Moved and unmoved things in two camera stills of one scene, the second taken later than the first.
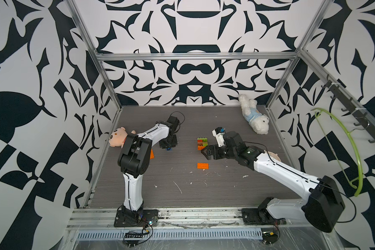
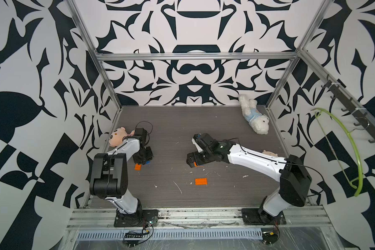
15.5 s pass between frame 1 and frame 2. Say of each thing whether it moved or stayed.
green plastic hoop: stayed
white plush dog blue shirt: stayed
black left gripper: moved
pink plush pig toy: stayed
